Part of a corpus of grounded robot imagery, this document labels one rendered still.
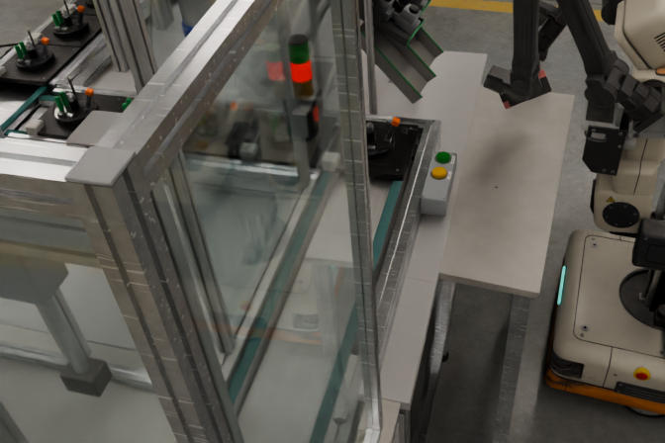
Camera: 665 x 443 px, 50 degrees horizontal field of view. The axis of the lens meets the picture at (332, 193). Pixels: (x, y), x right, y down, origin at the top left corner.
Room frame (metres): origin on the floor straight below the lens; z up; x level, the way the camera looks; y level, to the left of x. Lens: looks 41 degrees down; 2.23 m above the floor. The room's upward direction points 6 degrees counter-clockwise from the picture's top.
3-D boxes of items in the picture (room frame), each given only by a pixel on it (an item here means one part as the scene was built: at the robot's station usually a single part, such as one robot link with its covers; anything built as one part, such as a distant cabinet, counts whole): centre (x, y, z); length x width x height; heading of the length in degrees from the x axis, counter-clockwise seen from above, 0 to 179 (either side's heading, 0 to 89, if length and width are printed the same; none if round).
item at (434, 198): (1.49, -0.30, 0.93); 0.21 x 0.07 x 0.06; 160
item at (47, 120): (1.97, 0.81, 1.01); 0.24 x 0.24 x 0.13; 70
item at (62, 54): (2.35, 1.04, 1.01); 0.24 x 0.24 x 0.13; 70
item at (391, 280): (1.33, -0.18, 0.91); 0.89 x 0.06 x 0.11; 160
